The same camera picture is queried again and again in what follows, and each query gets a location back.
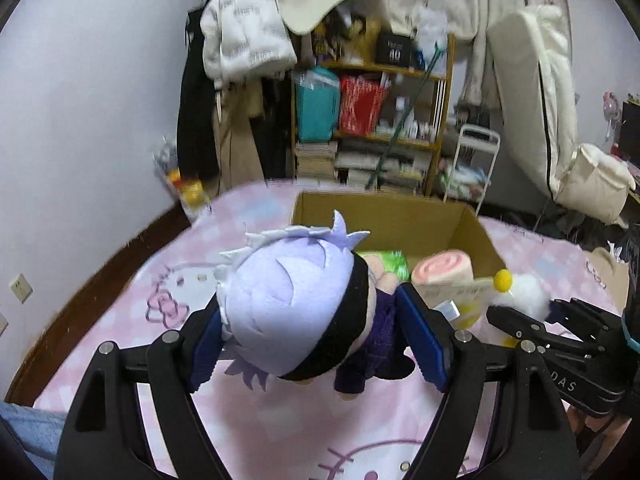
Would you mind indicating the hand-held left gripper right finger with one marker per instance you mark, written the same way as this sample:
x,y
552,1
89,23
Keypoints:
x,y
422,335

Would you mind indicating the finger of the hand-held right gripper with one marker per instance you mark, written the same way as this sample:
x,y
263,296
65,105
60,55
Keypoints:
x,y
515,325
580,317

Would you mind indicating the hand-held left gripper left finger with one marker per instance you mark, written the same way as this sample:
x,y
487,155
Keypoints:
x,y
205,345

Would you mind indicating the white plush with yellow pompom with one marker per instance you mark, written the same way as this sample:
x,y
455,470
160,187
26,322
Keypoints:
x,y
525,295

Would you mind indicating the pink roll cake plush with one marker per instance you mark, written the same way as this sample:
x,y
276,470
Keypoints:
x,y
442,270

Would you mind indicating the green tissue pack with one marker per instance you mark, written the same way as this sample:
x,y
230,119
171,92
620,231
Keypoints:
x,y
392,262

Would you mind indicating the lilac-haired plush doll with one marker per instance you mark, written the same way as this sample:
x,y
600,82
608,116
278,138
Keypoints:
x,y
285,300

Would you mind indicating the cardboard box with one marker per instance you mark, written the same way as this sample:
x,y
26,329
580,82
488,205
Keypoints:
x,y
400,215

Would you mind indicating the black rectangular case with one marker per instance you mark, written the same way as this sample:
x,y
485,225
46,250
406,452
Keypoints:
x,y
448,309

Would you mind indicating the pink cat-print bed sheet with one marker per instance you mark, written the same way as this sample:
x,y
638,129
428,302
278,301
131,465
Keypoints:
x,y
300,425

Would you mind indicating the plastic bag with yellow toys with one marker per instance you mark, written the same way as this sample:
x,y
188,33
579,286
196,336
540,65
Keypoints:
x,y
187,190

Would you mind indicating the pile of papers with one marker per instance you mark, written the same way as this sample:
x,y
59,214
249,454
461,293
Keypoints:
x,y
400,165

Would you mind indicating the white trolley cart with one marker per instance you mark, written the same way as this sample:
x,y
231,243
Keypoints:
x,y
480,135

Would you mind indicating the dark cabinet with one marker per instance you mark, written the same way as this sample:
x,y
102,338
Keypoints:
x,y
631,130

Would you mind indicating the beige coat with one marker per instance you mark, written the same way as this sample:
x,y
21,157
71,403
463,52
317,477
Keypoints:
x,y
237,145

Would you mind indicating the blue cloth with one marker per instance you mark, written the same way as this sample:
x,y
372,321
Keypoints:
x,y
25,440

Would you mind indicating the stack of books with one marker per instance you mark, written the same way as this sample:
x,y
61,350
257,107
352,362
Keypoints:
x,y
315,160

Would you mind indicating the row of small bottles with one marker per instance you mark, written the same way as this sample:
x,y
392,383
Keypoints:
x,y
410,125

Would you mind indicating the small pink fan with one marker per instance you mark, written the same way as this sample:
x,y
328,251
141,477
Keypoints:
x,y
612,107

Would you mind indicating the green pole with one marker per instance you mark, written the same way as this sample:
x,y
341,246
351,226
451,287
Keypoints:
x,y
405,115

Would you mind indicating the wooden shelf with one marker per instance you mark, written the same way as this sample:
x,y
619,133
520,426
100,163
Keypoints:
x,y
440,110

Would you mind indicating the black coat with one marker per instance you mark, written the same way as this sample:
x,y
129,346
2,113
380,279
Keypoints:
x,y
197,110

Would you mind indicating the red bag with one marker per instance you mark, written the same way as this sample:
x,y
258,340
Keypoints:
x,y
361,107

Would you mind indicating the cream folded mattress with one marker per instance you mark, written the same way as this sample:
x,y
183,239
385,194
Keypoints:
x,y
530,85

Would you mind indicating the teal bag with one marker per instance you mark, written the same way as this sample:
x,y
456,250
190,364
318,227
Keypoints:
x,y
316,107

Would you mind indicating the black box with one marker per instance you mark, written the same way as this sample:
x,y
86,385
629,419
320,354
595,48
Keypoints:
x,y
394,51

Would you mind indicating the patterned tote bag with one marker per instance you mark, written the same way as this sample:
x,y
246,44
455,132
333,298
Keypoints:
x,y
350,40

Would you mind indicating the white plastic bag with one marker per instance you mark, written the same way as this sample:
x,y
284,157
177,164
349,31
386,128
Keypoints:
x,y
430,27

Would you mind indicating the white puffer jacket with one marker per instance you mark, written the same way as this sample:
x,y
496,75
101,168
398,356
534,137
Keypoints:
x,y
245,20

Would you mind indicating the cream cloth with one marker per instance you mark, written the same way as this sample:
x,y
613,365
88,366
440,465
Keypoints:
x,y
310,10

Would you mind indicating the wall socket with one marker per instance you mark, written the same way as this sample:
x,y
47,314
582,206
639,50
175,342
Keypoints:
x,y
2,322
21,289

